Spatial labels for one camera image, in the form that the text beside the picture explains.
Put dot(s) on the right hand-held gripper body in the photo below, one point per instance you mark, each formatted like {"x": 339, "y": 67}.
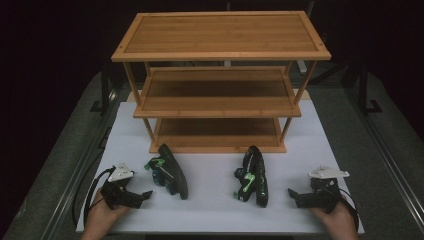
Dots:
{"x": 325, "y": 198}

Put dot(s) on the three-tier wooden shelf rack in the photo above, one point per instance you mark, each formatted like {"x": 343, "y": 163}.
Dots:
{"x": 220, "y": 33}

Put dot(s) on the metal rail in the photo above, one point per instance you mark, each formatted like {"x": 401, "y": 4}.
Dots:
{"x": 76, "y": 180}
{"x": 390, "y": 163}

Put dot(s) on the black green sandal shoe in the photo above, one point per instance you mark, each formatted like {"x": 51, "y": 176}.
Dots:
{"x": 258, "y": 173}
{"x": 173, "y": 173}

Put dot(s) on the person's right hand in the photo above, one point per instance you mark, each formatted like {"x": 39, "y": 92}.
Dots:
{"x": 340, "y": 221}

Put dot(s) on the person's left hand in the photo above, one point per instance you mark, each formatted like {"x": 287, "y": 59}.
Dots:
{"x": 101, "y": 216}

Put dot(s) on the black metal stand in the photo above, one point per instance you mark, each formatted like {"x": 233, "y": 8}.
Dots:
{"x": 364, "y": 90}
{"x": 105, "y": 90}

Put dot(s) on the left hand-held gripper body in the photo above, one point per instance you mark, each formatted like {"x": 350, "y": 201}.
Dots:
{"x": 116, "y": 196}

